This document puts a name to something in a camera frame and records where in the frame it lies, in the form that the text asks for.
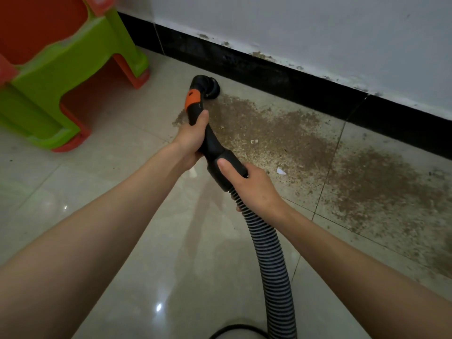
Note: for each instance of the person's right hand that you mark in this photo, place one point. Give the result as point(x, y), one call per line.
point(253, 187)

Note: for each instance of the person's left hand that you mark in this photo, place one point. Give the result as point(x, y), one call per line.
point(189, 141)

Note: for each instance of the brown sawdust dirt patch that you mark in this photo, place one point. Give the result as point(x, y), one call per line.
point(296, 144)

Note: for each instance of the person's right forearm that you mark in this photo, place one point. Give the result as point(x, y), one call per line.
point(360, 279)

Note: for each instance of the person's left forearm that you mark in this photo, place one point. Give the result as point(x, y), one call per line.
point(78, 257)

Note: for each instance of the tiled floor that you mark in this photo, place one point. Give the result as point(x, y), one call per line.
point(106, 229)

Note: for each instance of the white paper scrap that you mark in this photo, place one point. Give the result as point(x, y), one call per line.
point(281, 171)

